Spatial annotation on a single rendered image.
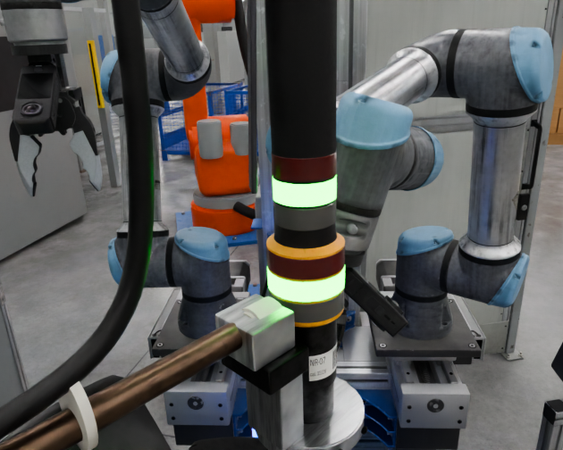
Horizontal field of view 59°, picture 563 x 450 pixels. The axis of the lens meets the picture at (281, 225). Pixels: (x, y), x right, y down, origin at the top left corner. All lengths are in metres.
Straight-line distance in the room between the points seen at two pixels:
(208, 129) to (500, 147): 3.34
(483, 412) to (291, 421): 2.37
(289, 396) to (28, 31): 0.60
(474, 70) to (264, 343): 0.72
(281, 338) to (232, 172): 4.02
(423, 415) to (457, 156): 1.50
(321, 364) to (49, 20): 0.60
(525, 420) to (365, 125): 2.29
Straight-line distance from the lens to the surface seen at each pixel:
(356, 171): 0.48
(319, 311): 0.27
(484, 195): 0.99
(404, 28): 2.22
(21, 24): 0.76
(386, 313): 0.58
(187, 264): 1.11
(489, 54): 0.90
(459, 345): 1.18
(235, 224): 4.34
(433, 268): 1.09
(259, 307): 0.26
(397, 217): 2.37
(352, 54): 1.18
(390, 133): 0.48
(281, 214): 0.26
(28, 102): 0.72
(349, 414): 0.33
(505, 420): 2.64
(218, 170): 4.25
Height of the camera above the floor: 1.68
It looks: 21 degrees down
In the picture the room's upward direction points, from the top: 2 degrees counter-clockwise
